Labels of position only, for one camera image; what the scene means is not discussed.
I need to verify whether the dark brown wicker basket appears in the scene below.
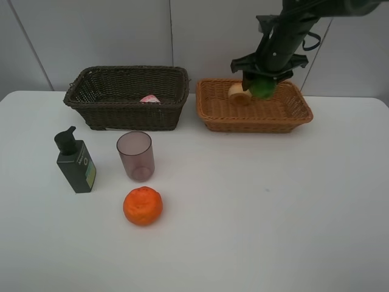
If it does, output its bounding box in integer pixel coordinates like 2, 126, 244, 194
64, 66, 189, 131

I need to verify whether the light orange wicker basket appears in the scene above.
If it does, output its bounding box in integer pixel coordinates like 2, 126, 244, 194
196, 78, 313, 133

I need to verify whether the pink bottle white cap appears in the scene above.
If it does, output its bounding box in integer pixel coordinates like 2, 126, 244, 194
140, 95, 160, 103

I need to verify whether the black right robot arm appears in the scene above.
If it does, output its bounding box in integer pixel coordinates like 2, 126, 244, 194
230, 1, 382, 91

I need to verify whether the green lime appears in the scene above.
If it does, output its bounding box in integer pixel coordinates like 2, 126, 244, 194
249, 76, 277, 99

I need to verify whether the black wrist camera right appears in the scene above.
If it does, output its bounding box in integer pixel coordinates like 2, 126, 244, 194
256, 15, 279, 34

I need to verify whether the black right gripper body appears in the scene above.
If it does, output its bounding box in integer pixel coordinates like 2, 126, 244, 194
230, 18, 308, 77

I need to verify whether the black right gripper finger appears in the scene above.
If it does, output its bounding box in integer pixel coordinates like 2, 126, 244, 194
242, 71, 258, 91
273, 70, 294, 85

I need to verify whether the dark green pump bottle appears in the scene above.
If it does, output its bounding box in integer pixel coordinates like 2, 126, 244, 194
54, 126, 97, 193

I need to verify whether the red yellow peach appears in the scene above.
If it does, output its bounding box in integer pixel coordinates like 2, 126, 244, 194
228, 83, 252, 106

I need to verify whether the translucent purple plastic cup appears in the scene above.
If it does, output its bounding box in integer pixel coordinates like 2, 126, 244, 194
116, 131, 155, 182

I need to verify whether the orange tangerine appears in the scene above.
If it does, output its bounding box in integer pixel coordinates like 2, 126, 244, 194
123, 186, 163, 226

